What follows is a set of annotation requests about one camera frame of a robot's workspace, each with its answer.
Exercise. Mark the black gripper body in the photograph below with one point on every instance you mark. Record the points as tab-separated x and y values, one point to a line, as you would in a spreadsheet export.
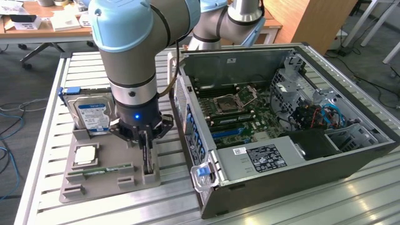
138	117

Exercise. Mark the green NVIDIA graphics card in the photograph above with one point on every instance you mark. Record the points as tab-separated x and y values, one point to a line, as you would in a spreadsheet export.
147	159

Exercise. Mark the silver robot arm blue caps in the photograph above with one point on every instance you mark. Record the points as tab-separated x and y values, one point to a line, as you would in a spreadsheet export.
131	65

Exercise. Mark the hard disk in blue caddy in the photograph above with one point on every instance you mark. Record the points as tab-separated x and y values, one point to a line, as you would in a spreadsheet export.
91	114

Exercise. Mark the grey parts rack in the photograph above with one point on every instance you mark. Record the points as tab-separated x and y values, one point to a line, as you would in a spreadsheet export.
112	150

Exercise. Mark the silver CPU chip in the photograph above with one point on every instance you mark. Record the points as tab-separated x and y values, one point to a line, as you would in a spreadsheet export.
86	154

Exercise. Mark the green RAM stick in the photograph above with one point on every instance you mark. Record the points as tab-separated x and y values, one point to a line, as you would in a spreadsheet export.
234	119
100	169

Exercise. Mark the CPU socket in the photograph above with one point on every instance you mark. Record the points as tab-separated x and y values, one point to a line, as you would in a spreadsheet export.
224	104

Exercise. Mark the blue expansion slot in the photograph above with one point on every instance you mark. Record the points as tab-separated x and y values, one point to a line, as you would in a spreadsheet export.
228	133

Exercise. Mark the metal socket cover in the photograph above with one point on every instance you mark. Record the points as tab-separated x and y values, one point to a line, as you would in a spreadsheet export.
240	90

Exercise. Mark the grey power supply unit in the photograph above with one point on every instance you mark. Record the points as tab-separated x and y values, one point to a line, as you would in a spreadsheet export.
238	168

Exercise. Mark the silver chipset heatsink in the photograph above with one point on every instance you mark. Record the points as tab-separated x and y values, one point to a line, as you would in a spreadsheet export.
263	137

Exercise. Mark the white labelled box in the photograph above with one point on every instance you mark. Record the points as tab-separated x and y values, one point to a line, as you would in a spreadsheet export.
86	21

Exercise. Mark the white cardboard box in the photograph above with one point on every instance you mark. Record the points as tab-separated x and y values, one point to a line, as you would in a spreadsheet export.
64	24

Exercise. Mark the wooden desk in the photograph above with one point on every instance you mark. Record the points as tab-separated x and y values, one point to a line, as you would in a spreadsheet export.
38	32

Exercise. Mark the perforated metal disk bay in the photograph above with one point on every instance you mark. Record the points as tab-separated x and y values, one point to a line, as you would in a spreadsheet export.
291	86

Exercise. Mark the black and white box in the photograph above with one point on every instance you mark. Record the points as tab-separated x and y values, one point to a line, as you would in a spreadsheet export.
27	23

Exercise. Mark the black open PC case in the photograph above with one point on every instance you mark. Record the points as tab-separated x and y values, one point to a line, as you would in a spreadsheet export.
282	187

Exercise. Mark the grey metal cup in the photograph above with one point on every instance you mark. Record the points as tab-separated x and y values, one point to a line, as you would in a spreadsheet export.
46	2

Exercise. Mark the printed paper sheet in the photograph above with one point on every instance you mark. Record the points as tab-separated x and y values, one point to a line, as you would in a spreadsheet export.
11	9

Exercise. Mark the small metal disk bay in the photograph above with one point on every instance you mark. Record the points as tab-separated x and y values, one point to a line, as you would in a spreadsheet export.
350	138

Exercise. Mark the wooden cabinet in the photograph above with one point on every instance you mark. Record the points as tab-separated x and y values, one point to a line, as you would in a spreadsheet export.
312	23

